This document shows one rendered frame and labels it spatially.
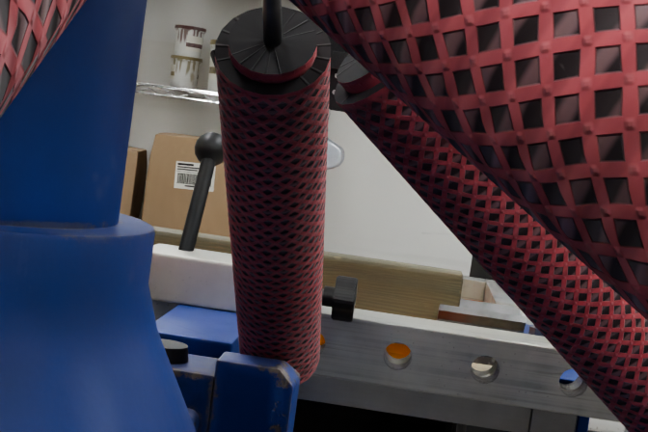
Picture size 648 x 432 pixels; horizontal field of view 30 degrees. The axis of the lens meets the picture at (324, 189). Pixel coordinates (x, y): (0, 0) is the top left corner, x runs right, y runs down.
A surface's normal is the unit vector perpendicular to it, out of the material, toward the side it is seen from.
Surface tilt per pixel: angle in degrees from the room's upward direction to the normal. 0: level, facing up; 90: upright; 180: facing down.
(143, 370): 63
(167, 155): 86
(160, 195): 90
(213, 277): 90
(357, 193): 90
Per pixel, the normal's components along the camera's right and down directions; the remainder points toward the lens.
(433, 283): -0.08, 0.04
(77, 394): 0.72, -0.33
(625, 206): -0.74, 0.33
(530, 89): -0.64, 0.09
